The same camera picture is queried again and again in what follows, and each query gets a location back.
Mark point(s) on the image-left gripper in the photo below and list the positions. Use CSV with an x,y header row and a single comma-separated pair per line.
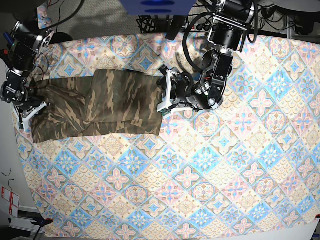
x,y
24,116

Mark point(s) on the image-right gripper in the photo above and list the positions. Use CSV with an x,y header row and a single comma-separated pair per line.
x,y
177,89

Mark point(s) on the camouflage T-shirt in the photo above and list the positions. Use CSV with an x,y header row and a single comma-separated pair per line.
x,y
109,102

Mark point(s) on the black robot arm image left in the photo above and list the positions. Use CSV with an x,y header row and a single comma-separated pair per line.
x,y
26,43

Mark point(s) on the white power strip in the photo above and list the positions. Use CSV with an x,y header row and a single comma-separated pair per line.
x,y
199,27

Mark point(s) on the blue red clamp upper left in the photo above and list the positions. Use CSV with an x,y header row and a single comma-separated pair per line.
x,y
6,47

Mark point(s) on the red white label card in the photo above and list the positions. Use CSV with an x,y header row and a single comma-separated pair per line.
x,y
9,202

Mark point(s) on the blue clamp lower left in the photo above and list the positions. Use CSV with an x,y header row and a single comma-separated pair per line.
x,y
39,221

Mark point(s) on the patterned tile tablecloth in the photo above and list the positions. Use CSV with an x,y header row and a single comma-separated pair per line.
x,y
251,166

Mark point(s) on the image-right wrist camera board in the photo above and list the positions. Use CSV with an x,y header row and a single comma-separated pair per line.
x,y
165,112

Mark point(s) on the black camera support post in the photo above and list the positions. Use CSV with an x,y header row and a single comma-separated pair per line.
x,y
175,27

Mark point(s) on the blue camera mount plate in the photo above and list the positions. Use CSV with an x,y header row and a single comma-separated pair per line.
x,y
158,7

